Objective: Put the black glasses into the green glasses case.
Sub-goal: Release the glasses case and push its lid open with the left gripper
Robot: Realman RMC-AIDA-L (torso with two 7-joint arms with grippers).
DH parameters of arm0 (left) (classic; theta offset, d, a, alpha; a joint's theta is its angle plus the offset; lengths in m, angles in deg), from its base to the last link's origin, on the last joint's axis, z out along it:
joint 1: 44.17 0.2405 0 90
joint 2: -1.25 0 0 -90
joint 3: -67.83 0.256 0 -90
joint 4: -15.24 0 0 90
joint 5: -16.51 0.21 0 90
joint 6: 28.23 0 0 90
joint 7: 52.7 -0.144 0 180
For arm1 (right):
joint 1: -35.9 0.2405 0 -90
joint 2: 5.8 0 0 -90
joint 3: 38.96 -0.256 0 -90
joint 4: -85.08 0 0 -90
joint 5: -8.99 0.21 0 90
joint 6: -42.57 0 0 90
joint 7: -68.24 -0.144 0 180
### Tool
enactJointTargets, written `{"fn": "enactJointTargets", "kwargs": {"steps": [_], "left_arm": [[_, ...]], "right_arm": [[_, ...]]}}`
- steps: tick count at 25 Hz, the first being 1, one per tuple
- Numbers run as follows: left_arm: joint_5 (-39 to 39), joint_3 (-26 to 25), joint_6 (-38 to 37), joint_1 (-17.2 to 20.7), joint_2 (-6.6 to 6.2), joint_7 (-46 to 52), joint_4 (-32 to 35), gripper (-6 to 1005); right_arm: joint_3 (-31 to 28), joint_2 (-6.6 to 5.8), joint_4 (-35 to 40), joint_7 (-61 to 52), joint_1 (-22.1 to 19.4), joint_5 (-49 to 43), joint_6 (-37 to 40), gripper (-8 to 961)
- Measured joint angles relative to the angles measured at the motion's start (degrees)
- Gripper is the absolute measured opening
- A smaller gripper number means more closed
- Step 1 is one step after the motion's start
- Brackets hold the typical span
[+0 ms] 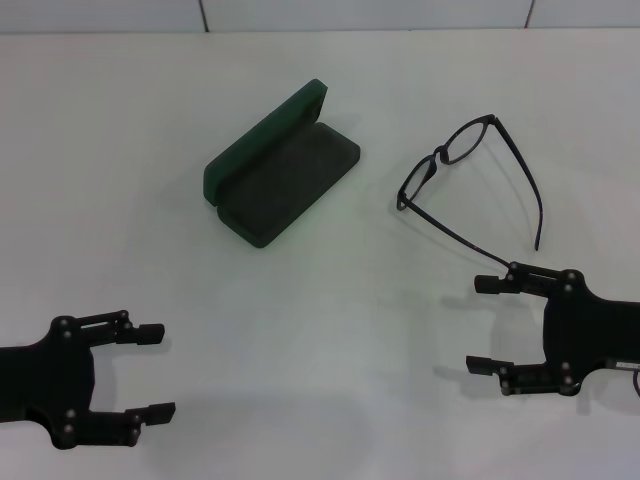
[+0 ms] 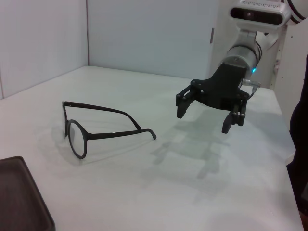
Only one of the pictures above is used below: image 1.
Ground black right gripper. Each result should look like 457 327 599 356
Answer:
465 260 640 397

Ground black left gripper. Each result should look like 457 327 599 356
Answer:
0 309 177 449

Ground black glasses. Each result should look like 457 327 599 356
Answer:
397 113 545 267

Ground green glasses case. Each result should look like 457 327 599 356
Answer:
202 78 362 250

